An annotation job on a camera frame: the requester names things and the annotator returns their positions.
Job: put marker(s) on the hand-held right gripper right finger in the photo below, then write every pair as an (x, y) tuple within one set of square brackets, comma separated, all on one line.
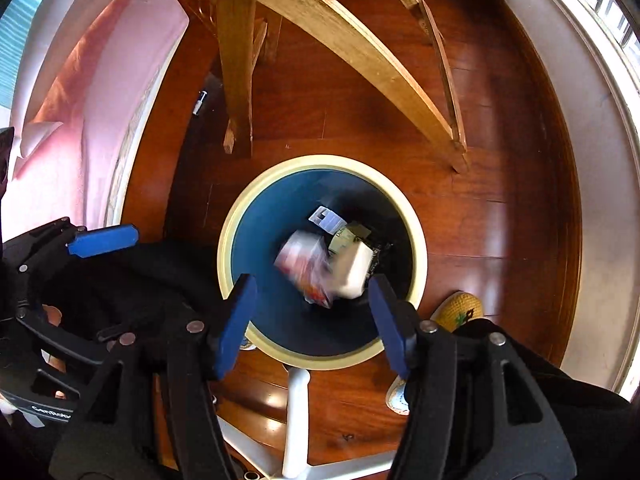
[(392, 330)]

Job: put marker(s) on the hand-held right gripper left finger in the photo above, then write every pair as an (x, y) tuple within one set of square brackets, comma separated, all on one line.
[(235, 330)]

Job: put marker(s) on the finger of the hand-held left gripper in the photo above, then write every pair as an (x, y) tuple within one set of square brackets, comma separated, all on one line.
[(102, 240), (70, 335)]

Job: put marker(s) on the small beige box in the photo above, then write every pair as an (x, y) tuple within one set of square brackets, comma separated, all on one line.
[(355, 270)]

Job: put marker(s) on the blue bin with cream rim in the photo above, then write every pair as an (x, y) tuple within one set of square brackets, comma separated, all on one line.
[(260, 250)]

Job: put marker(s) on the red and white box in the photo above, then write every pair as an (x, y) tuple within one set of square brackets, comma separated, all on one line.
[(302, 265)]

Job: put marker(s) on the green and black box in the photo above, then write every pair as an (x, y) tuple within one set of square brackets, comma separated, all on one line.
[(345, 240)]

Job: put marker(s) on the white and purple carton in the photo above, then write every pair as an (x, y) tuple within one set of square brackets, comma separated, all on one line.
[(327, 220)]

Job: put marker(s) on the person's left hand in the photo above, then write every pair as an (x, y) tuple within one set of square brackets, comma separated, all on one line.
[(51, 316)]

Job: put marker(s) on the person's left leg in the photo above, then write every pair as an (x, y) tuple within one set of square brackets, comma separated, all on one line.
[(150, 280)]

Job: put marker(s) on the person's leg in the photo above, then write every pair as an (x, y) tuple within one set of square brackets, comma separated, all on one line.
[(150, 280), (525, 360)]

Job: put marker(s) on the white slipper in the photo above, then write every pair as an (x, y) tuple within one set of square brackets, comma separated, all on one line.
[(397, 397)]

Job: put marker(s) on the white chair base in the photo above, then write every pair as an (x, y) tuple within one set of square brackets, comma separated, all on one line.
[(295, 410)]

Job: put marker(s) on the person's right leg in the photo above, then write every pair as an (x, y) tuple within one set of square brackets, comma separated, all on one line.
[(525, 360)]

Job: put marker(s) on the metal window grille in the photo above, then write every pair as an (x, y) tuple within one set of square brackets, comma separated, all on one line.
[(610, 0)]

